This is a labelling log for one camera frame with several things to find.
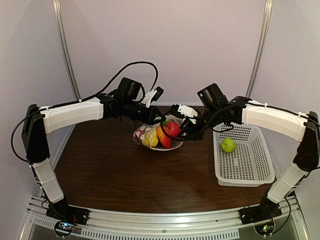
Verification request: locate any pink fake peach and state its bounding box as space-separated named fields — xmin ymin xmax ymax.
xmin=164 ymin=121 xmax=181 ymax=138

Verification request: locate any clear zip top bag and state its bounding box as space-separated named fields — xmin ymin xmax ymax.
xmin=132 ymin=115 xmax=183 ymax=152

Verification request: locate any yellow fake lemon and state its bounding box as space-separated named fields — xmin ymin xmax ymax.
xmin=140 ymin=130 xmax=159 ymax=148

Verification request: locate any red fake apple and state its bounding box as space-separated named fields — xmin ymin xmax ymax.
xmin=156 ymin=125 xmax=172 ymax=149

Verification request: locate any green fake apple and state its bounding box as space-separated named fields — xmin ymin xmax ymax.
xmin=221 ymin=138 xmax=237 ymax=153

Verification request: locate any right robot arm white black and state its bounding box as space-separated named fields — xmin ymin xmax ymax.
xmin=177 ymin=83 xmax=320 ymax=217

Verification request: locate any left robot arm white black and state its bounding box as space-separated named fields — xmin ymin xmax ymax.
xmin=21 ymin=77 xmax=164 ymax=212

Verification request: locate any white perforated plastic basket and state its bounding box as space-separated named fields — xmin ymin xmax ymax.
xmin=213 ymin=123 xmax=275 ymax=188

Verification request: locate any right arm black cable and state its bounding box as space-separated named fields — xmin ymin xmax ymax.
xmin=161 ymin=104 xmax=238 ymax=142

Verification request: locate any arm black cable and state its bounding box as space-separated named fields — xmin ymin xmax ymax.
xmin=10 ymin=61 xmax=159 ymax=163
xmin=161 ymin=104 xmax=238 ymax=142

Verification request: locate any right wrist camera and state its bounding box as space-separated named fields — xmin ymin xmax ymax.
xmin=170 ymin=104 xmax=199 ymax=125

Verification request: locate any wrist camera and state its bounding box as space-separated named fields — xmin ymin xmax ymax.
xmin=170 ymin=104 xmax=199 ymax=125
xmin=140 ymin=86 xmax=164 ymax=108

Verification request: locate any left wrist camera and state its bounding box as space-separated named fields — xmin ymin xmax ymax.
xmin=140 ymin=86 xmax=164 ymax=108

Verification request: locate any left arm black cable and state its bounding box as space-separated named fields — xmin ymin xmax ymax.
xmin=10 ymin=61 xmax=159 ymax=163

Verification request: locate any right aluminium frame post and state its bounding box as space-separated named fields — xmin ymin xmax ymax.
xmin=245 ymin=0 xmax=273 ymax=98

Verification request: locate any aluminium frame post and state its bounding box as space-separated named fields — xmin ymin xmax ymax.
xmin=52 ymin=0 xmax=81 ymax=100
xmin=245 ymin=0 xmax=273 ymax=98

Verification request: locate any aluminium front rail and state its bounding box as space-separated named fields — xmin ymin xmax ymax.
xmin=17 ymin=196 xmax=311 ymax=240

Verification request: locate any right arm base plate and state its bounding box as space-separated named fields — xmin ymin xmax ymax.
xmin=238 ymin=203 xmax=282 ymax=225

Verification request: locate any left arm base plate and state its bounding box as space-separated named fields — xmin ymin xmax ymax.
xmin=46 ymin=205 xmax=90 ymax=225

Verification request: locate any left aluminium frame post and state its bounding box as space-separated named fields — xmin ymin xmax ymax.
xmin=52 ymin=0 xmax=81 ymax=100

